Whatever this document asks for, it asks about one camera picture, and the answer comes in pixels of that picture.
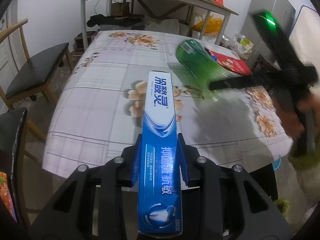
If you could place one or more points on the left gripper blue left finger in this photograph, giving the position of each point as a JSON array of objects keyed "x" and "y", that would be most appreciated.
[{"x": 136, "y": 161}]

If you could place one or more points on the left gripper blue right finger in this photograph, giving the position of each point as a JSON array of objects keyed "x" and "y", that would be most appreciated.
[{"x": 184, "y": 165}]

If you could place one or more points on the blue white toothpaste box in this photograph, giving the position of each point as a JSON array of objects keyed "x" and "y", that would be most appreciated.
[{"x": 159, "y": 192}]

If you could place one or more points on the red rice bag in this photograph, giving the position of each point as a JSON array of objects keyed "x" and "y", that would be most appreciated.
[{"x": 230, "y": 63}]

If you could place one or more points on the green plastic bottle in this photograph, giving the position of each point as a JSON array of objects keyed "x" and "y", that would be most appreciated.
[{"x": 193, "y": 56}]

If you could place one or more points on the blue trash basket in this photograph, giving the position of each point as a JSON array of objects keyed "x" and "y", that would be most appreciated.
[{"x": 276, "y": 164}]

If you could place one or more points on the right hand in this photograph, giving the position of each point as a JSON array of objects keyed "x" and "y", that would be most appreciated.
[{"x": 290, "y": 121}]

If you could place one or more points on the white mattress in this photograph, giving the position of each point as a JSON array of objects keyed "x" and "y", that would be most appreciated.
[{"x": 304, "y": 36}]

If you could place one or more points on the cardboard box with bags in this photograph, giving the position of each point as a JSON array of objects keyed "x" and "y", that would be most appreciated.
[{"x": 239, "y": 44}]

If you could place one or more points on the yellow plastic bag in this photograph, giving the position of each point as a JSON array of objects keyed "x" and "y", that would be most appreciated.
[{"x": 212, "y": 28}]

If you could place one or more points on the wooden chair left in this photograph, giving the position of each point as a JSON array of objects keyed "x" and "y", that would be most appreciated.
[{"x": 35, "y": 75}]

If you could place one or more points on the black clothing pile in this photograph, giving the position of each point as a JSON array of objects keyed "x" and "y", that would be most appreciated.
[{"x": 112, "y": 20}]

